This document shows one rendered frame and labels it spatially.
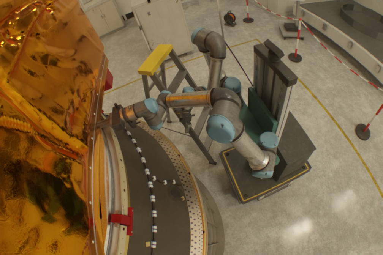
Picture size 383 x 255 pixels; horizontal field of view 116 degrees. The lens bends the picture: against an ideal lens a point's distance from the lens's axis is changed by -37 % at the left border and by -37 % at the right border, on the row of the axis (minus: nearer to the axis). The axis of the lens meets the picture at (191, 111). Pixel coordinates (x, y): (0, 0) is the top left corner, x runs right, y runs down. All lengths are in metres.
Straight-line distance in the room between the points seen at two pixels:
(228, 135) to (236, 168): 1.52
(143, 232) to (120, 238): 0.18
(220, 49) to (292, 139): 1.13
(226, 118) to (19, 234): 0.72
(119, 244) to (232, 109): 0.69
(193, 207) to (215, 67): 0.86
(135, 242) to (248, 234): 1.68
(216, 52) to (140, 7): 2.82
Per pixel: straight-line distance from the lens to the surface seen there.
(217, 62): 1.10
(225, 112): 0.72
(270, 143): 1.06
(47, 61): 0.79
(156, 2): 3.74
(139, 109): 0.89
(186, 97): 0.91
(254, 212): 2.43
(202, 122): 2.21
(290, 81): 0.93
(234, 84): 1.34
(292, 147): 1.81
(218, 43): 1.07
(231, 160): 2.26
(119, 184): 0.85
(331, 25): 4.83
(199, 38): 1.13
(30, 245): 0.52
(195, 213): 1.22
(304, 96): 3.41
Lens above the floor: 2.40
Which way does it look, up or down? 50 degrees down
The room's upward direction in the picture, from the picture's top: 19 degrees counter-clockwise
